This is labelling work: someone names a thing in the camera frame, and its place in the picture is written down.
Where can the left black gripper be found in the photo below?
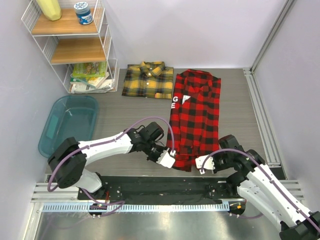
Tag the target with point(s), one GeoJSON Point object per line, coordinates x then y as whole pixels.
{"type": "Point", "coordinates": [155, 159]}

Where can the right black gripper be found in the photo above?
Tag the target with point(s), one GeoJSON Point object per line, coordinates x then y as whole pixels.
{"type": "Point", "coordinates": [217, 168]}

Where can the red black plaid shirt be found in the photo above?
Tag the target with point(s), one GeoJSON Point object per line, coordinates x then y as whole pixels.
{"type": "Point", "coordinates": [194, 117]}

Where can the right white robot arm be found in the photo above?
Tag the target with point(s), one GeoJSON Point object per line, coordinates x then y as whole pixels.
{"type": "Point", "coordinates": [254, 181]}

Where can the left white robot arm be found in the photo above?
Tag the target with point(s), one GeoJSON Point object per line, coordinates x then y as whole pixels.
{"type": "Point", "coordinates": [68, 163]}

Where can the stack of books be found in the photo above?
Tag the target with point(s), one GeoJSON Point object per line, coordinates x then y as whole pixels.
{"type": "Point", "coordinates": [91, 77]}

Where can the folded yellow plaid shirt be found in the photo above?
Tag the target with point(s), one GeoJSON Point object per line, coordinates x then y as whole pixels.
{"type": "Point", "coordinates": [149, 80]}

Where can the teal plastic bin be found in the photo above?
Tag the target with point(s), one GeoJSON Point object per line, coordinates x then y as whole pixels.
{"type": "Point", "coordinates": [70, 116]}

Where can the blue white jar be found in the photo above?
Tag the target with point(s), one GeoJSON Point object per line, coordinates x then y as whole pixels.
{"type": "Point", "coordinates": [83, 13]}

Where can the yellow bottle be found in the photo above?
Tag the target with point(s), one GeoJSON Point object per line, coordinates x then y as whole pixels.
{"type": "Point", "coordinates": [51, 9]}

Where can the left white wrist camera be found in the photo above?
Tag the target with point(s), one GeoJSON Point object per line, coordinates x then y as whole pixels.
{"type": "Point", "coordinates": [167, 158]}

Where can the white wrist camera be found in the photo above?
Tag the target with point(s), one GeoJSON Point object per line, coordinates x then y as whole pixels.
{"type": "Point", "coordinates": [167, 158]}
{"type": "Point", "coordinates": [204, 163]}

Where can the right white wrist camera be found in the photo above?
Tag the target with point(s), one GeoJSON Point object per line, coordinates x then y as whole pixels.
{"type": "Point", "coordinates": [204, 163]}

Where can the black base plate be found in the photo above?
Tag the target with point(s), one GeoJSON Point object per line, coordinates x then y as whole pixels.
{"type": "Point", "coordinates": [167, 191]}

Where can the white slotted cable duct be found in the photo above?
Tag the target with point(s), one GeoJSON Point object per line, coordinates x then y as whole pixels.
{"type": "Point", "coordinates": [60, 207]}

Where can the white wire wooden shelf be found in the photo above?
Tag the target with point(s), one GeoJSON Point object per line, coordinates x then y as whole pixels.
{"type": "Point", "coordinates": [65, 42]}

